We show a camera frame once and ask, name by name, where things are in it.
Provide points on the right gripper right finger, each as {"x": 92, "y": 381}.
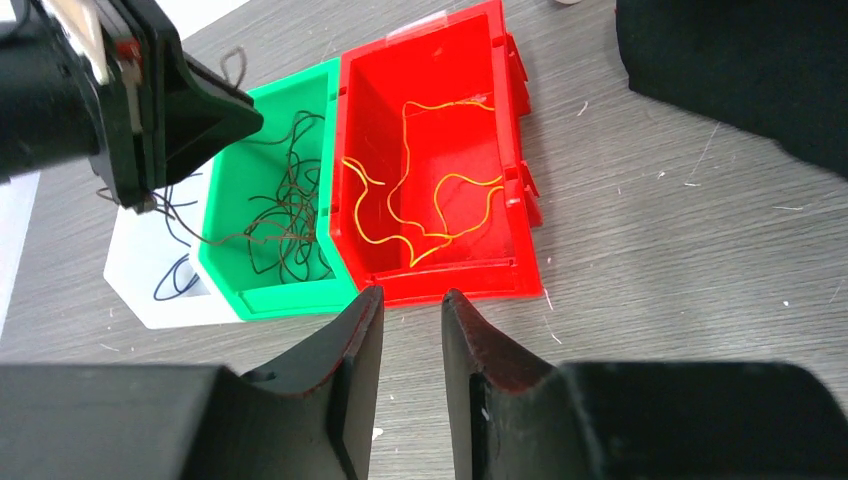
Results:
{"x": 515, "y": 416}

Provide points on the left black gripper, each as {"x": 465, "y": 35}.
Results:
{"x": 110, "y": 45}

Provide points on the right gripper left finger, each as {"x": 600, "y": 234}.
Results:
{"x": 305, "y": 414}

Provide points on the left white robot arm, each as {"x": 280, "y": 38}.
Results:
{"x": 43, "y": 120}

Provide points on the green plastic bin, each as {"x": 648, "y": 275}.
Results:
{"x": 267, "y": 248}

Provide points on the white plastic bin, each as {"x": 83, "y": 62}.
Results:
{"x": 149, "y": 266}

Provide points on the red plastic bin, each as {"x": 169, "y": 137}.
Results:
{"x": 431, "y": 190}

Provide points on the black shirt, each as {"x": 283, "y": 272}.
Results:
{"x": 777, "y": 69}

